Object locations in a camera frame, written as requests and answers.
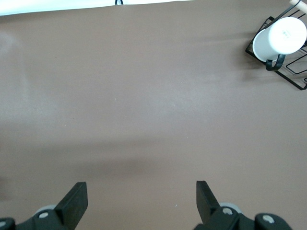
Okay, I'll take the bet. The black wire rack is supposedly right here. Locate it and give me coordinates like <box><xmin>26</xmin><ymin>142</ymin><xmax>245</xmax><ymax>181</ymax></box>
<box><xmin>245</xmin><ymin>3</ymin><xmax>307</xmax><ymax>91</ymax></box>

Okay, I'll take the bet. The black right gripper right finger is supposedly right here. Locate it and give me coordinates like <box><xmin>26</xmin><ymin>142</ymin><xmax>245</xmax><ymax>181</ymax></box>
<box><xmin>193</xmin><ymin>180</ymin><xmax>292</xmax><ymax>230</ymax></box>

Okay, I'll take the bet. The brown table cover sheet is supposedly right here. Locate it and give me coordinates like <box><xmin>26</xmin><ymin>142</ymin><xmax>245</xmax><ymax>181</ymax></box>
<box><xmin>0</xmin><ymin>0</ymin><xmax>307</xmax><ymax>230</ymax></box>

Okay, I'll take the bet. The white mug black handle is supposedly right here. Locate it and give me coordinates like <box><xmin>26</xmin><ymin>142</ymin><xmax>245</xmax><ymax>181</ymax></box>
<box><xmin>252</xmin><ymin>16</ymin><xmax>307</xmax><ymax>71</ymax></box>

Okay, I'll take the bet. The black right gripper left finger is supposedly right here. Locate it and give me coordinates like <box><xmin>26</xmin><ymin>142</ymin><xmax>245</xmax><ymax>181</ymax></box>
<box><xmin>0</xmin><ymin>182</ymin><xmax>88</xmax><ymax>230</ymax></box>

